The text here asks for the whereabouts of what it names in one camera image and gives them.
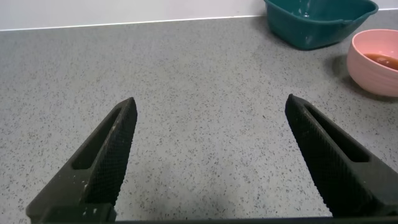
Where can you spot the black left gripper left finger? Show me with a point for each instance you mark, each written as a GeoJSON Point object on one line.
{"type": "Point", "coordinates": [90, 177]}

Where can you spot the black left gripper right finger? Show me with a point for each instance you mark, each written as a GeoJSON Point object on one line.
{"type": "Point", "coordinates": [342, 177]}

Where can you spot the brown tea liquid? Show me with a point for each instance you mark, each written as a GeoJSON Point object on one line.
{"type": "Point", "coordinates": [385, 60]}

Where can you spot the pink bowl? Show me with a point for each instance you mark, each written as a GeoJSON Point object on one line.
{"type": "Point", "coordinates": [370, 77]}

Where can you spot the teal square plastic tub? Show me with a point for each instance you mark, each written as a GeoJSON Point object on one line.
{"type": "Point", "coordinates": [311, 28]}

